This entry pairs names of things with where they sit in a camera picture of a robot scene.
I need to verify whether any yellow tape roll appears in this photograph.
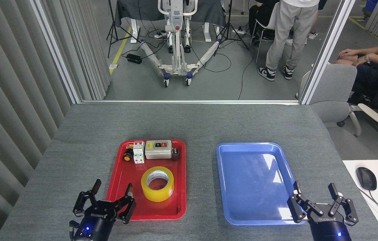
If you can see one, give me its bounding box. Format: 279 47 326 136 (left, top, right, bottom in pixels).
141 166 174 202

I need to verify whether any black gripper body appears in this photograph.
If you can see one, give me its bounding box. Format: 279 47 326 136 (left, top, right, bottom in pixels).
304 204 352 241
74 200 118 241

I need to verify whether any black tripod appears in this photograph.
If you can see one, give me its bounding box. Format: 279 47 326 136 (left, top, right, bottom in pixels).
214 0 250 57
106 0 142 58

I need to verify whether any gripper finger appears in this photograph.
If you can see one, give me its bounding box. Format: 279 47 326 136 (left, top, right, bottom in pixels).
287 181 323 224
73 179 102 217
328 183 359 226
110 183 136 225

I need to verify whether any red plastic tray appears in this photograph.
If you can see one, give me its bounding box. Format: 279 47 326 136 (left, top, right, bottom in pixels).
105 139 186 221

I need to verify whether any silver frame rail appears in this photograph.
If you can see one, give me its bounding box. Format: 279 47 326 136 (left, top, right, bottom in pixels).
82 99 300 105

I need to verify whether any silver frame post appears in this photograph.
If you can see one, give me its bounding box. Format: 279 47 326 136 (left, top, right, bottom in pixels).
30 0 83 104
299 0 357 105

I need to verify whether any black computer mouse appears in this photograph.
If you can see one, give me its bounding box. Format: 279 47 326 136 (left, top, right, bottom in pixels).
356 167 377 191

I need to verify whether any table with dark cloth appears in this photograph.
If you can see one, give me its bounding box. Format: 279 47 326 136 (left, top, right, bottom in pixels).
115 0 227 43

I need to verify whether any grey office chair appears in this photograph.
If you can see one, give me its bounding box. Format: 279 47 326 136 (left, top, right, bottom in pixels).
297 63 378 139

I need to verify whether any blue plastic tray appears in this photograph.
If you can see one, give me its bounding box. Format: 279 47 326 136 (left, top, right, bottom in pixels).
216 143 306 226

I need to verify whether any grey two-button switch box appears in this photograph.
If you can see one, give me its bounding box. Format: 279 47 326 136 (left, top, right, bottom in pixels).
145 140 172 160

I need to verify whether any blue bin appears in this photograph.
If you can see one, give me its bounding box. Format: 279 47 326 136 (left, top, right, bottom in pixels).
363 0 378 19

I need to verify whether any white circuit breaker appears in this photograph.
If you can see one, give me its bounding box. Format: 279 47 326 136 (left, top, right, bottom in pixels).
133 141 145 164

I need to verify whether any white plastic chair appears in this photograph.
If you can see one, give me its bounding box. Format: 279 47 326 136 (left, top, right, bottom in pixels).
251 2 296 64

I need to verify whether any white wheeled stand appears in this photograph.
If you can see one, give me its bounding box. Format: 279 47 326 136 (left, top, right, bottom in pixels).
139 0 221 88

